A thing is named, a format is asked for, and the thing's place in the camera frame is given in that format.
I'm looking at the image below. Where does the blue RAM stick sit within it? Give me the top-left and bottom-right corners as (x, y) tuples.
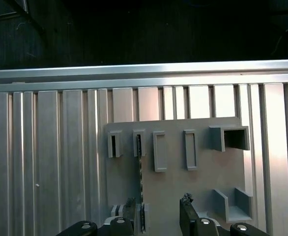
(135, 134), (147, 233)

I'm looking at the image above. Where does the grey plastic parts rack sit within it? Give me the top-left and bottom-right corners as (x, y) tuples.
(104, 117), (255, 236)

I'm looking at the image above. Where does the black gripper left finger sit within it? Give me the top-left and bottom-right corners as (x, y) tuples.
(57, 196), (138, 236)

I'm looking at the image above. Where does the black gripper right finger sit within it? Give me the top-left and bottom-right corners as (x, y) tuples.
(179, 192), (271, 236)

